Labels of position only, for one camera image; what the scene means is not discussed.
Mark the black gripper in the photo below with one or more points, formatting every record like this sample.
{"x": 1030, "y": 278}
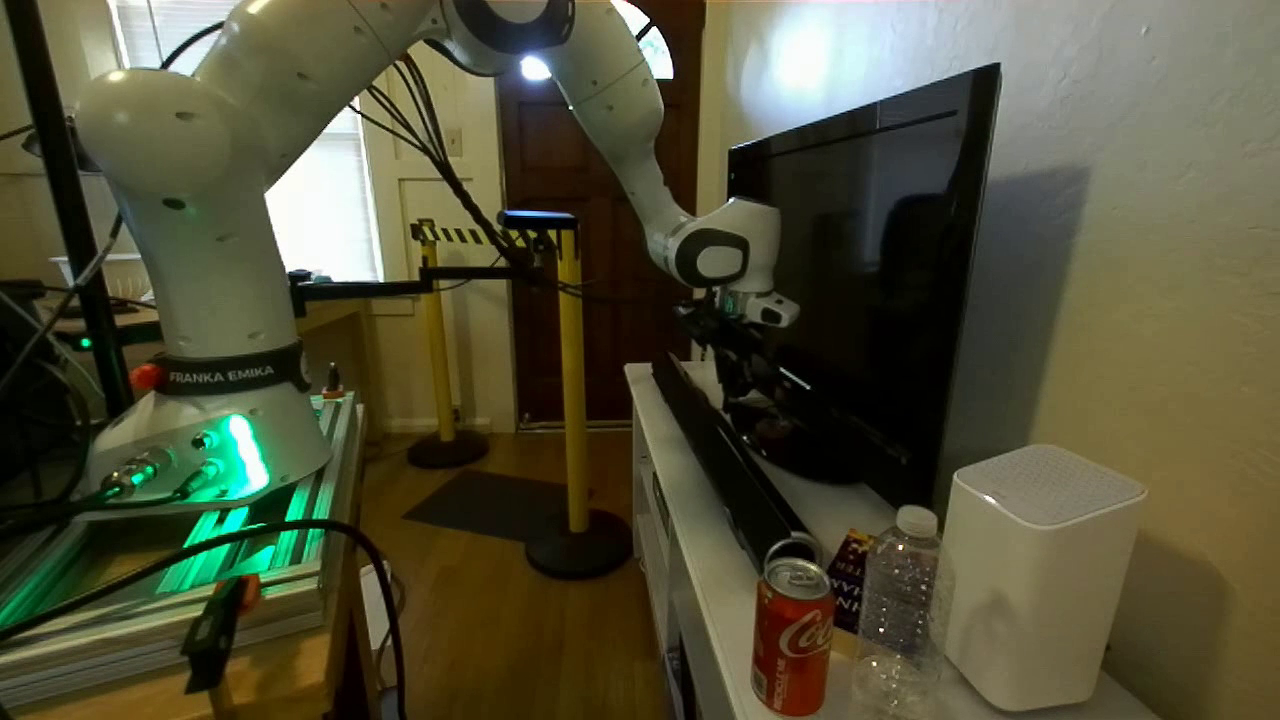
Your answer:
{"x": 720, "y": 331}

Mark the white television cabinet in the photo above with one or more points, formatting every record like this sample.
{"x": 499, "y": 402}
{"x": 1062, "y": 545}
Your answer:
{"x": 695, "y": 563}

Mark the black orange clamp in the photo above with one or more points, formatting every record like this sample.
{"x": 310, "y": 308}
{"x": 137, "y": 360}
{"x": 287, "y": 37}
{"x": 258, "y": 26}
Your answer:
{"x": 212, "y": 632}

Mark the red round knob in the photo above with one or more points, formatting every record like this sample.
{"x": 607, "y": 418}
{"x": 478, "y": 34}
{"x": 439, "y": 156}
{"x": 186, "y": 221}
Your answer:
{"x": 145, "y": 377}

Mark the black vertical stand pole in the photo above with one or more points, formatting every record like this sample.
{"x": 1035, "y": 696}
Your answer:
{"x": 54, "y": 174}

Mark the brown wooden door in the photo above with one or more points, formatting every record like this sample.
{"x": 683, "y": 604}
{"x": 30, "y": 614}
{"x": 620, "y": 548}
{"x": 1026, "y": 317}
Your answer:
{"x": 587, "y": 202}

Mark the black stereo camera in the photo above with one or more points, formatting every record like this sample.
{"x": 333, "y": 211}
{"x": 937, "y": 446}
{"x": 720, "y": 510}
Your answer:
{"x": 538, "y": 216}

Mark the long black soundbar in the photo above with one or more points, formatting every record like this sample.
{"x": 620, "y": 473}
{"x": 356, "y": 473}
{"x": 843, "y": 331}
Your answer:
{"x": 727, "y": 462}

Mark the black flat screen television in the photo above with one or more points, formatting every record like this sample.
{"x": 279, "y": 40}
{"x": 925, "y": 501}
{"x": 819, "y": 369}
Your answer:
{"x": 893, "y": 241}

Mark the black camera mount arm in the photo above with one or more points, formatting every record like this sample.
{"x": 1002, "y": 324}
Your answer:
{"x": 386, "y": 282}

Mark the white box speaker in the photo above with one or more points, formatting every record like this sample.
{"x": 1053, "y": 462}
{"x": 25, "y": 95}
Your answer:
{"x": 1041, "y": 585}

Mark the aluminium robot mounting platform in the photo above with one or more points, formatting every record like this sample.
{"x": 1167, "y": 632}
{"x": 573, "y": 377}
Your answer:
{"x": 243, "y": 563}

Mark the yellow stanchion post black base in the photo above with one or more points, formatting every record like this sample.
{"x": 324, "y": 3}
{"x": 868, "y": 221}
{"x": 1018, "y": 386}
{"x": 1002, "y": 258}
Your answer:
{"x": 443, "y": 360}
{"x": 573, "y": 402}

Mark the clear plastic water bottle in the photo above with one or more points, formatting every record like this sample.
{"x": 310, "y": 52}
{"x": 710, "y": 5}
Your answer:
{"x": 898, "y": 600}

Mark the red soda can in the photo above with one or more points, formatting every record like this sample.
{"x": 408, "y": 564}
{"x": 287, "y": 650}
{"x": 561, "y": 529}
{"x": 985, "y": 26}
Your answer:
{"x": 794, "y": 642}

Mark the dark snack packet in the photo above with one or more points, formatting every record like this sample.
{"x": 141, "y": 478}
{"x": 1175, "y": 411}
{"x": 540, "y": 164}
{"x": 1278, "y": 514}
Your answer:
{"x": 851, "y": 580}

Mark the yellow black striped barrier belt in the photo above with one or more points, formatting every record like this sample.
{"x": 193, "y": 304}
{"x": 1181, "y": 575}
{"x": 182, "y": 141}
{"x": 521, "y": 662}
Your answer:
{"x": 463, "y": 237}

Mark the bright window with blinds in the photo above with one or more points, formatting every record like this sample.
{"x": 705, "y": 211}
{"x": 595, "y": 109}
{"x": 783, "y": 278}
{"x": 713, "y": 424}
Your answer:
{"x": 324, "y": 202}

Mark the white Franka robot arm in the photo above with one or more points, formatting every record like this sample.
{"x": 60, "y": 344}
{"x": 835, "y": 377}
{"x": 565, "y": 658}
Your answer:
{"x": 212, "y": 241}

